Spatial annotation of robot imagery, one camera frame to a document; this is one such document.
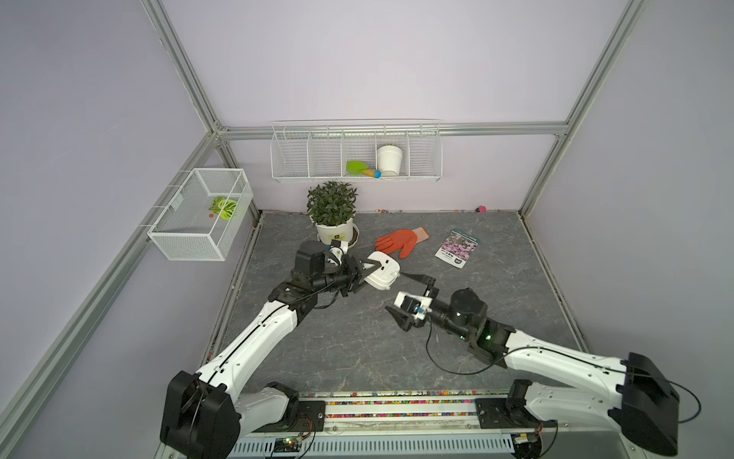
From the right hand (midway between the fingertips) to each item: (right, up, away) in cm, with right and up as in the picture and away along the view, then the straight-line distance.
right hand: (397, 284), depth 72 cm
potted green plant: (-21, +23, +24) cm, 39 cm away
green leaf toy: (-49, +20, +10) cm, 54 cm away
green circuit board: (-28, -41, 0) cm, 49 cm away
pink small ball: (+41, +25, +52) cm, 71 cm away
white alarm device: (-3, +2, 0) cm, 4 cm away
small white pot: (-1, +37, +20) cm, 42 cm away
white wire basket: (-57, +16, +11) cm, 60 cm away
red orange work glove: (+5, +11, +41) cm, 42 cm away
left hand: (-4, +3, 0) cm, 5 cm away
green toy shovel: (-12, +37, +27) cm, 47 cm away
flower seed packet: (+25, +8, +37) cm, 45 cm away
